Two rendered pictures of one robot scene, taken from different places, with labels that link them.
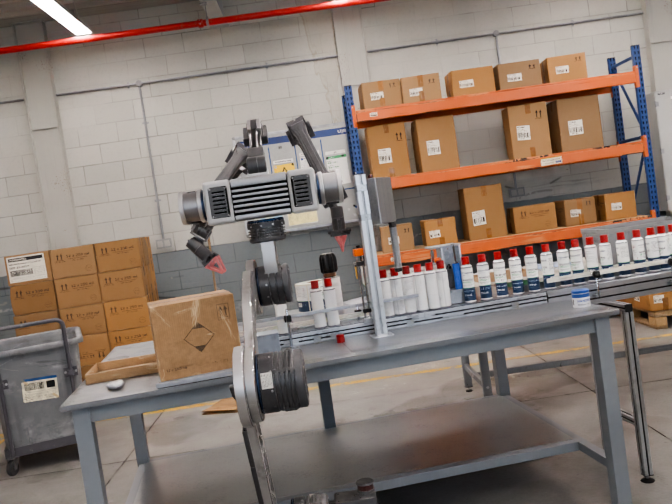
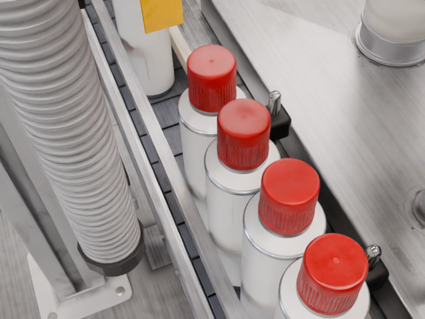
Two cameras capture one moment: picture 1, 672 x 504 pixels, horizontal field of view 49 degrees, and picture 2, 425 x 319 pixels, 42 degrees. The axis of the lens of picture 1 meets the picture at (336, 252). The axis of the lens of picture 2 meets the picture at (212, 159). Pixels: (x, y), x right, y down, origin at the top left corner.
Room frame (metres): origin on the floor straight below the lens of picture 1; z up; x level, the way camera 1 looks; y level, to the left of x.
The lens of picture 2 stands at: (3.09, -0.39, 1.35)
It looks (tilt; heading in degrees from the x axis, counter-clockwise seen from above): 55 degrees down; 78
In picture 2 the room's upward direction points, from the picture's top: 3 degrees counter-clockwise
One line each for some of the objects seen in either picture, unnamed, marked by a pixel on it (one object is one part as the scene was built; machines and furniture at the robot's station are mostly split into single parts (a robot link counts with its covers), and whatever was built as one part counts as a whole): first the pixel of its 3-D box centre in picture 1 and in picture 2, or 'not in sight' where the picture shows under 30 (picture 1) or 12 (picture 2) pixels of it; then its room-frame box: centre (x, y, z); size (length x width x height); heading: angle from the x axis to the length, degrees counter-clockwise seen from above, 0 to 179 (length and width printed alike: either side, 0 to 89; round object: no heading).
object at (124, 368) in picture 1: (128, 367); not in sight; (3.00, 0.91, 0.85); 0.30 x 0.26 x 0.04; 98
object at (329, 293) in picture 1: (330, 302); (140, 10); (3.12, 0.05, 0.98); 0.05 x 0.05 x 0.20
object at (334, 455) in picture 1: (343, 422); not in sight; (3.31, 0.08, 0.40); 2.04 x 1.25 x 0.81; 98
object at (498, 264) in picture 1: (500, 274); not in sight; (3.24, -0.71, 0.98); 0.05 x 0.05 x 0.20
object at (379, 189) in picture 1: (375, 201); not in sight; (3.07, -0.19, 1.38); 0.17 x 0.10 x 0.19; 153
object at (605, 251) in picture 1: (606, 257); not in sight; (3.31, -1.21, 0.98); 0.05 x 0.05 x 0.20
